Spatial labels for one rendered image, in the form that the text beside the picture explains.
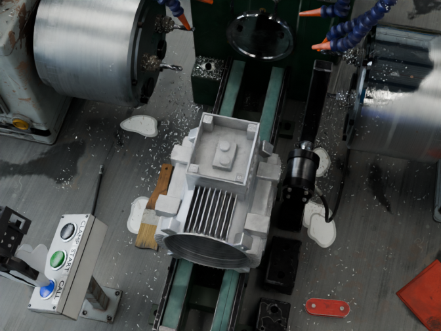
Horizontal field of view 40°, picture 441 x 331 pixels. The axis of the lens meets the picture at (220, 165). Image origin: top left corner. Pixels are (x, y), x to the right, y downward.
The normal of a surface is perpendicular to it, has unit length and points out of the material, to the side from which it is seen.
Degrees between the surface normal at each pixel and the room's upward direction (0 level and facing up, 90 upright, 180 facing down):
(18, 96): 90
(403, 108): 47
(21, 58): 90
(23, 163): 0
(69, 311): 60
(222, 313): 0
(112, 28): 24
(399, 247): 0
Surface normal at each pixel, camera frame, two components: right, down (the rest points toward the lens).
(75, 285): 0.83, -0.07
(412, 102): -0.17, 0.26
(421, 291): -0.05, -0.45
